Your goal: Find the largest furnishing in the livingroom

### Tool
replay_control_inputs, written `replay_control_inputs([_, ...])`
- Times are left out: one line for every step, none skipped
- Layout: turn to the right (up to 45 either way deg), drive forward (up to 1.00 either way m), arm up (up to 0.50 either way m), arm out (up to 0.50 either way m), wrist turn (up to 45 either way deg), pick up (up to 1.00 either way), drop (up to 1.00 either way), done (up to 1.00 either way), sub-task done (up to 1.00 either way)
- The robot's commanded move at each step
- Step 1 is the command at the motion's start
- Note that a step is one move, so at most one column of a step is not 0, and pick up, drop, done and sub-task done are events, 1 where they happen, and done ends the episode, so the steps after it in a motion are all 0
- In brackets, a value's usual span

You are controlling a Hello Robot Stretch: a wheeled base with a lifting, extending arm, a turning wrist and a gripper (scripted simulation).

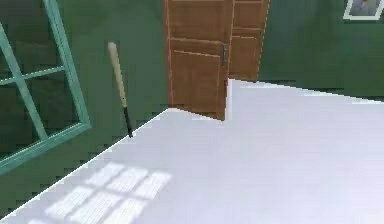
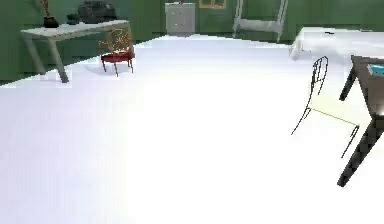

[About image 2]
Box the red seat gold chair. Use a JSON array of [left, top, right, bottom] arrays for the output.
[[97, 28, 136, 78]]

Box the white chest of drawers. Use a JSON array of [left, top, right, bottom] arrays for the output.
[[164, 1, 196, 37]]

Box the dark grey lumpy bag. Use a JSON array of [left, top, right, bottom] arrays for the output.
[[77, 0, 118, 25]]

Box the pale grey long table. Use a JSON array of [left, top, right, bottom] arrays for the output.
[[20, 19, 132, 84]]

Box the small dark bowl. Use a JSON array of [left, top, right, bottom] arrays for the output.
[[66, 13, 80, 26]]

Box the white bed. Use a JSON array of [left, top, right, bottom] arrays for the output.
[[288, 26, 384, 62]]

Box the black vase with twigs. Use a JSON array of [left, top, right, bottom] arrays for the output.
[[39, 0, 60, 29]]

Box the dark brown table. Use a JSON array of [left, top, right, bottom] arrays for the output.
[[336, 55, 384, 188]]

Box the teal book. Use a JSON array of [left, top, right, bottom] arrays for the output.
[[367, 63, 384, 78]]

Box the white leaning shelf frame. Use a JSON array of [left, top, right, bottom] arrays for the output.
[[232, 0, 290, 43]]

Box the gold framed wall picture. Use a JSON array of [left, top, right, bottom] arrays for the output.
[[199, 0, 227, 10]]

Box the black wire chair pale seat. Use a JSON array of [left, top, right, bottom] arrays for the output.
[[290, 55, 372, 160]]

